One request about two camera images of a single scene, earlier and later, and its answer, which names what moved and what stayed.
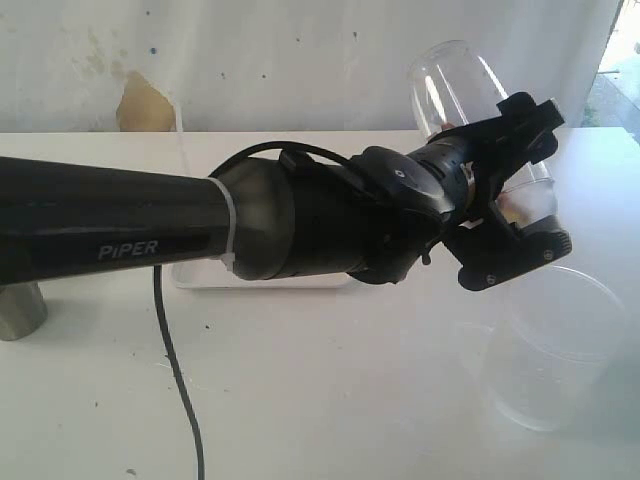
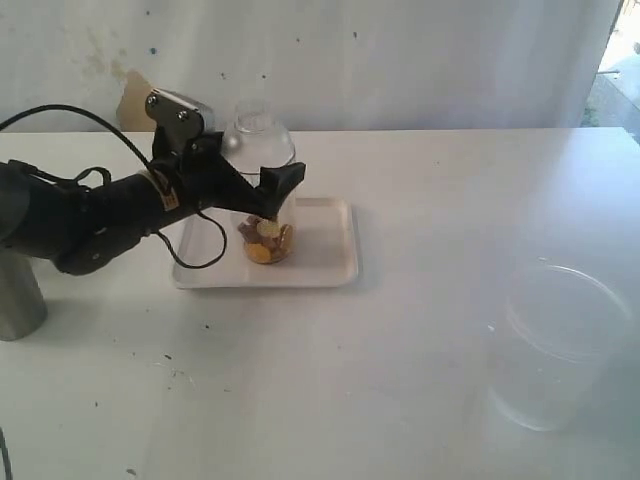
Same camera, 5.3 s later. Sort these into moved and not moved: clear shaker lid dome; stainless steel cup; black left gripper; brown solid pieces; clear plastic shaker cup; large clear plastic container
Moved: clear shaker lid dome; black left gripper; brown solid pieces; clear plastic shaker cup
Not moved: stainless steel cup; large clear plastic container
